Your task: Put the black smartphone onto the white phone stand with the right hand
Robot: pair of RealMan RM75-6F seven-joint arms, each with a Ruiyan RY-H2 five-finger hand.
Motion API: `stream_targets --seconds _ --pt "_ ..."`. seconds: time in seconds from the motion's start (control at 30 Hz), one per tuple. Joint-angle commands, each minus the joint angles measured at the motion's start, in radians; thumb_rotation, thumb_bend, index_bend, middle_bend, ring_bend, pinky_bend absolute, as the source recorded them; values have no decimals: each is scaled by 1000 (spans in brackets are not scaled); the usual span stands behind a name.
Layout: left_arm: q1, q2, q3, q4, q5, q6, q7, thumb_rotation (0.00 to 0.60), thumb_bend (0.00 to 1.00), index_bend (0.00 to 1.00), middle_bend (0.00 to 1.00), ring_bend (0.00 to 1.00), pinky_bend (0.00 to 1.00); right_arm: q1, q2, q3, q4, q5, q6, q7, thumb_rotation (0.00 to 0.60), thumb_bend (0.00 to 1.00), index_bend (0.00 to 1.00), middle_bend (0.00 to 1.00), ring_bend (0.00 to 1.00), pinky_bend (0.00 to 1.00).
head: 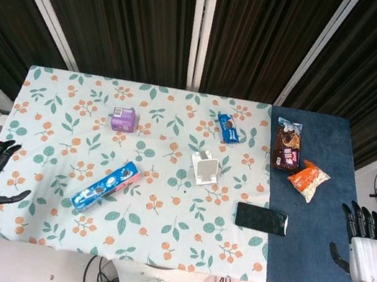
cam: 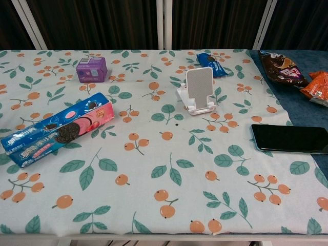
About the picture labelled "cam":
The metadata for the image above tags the black smartphone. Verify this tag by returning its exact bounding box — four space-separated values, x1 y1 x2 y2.
250 124 328 155

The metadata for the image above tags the white phone stand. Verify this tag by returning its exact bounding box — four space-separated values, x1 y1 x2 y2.
176 67 215 116

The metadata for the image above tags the floral fruit print tablecloth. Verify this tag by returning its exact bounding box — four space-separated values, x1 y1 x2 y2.
0 49 328 236

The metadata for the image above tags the small blue Oreo packet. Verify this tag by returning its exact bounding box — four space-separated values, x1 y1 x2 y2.
196 53 228 78

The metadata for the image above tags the purple carton box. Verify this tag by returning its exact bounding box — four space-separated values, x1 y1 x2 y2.
76 57 107 84

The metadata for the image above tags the long blue Oreo box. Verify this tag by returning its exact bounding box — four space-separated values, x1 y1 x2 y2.
0 92 115 169

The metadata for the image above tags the dark pleated curtain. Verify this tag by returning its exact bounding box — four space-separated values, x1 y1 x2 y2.
0 0 328 51

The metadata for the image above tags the dark blue mat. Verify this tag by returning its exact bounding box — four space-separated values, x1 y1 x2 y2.
250 49 328 170

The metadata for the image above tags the brown snack bag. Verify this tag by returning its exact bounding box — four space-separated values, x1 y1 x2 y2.
258 50 310 90

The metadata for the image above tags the orange snack bag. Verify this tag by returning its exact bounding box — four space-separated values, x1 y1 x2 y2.
300 70 328 108

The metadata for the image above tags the white upright frame bar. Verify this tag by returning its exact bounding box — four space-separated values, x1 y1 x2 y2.
156 0 173 50

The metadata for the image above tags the white slanted frame bar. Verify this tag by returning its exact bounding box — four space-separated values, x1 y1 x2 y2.
252 0 278 50
11 0 49 50

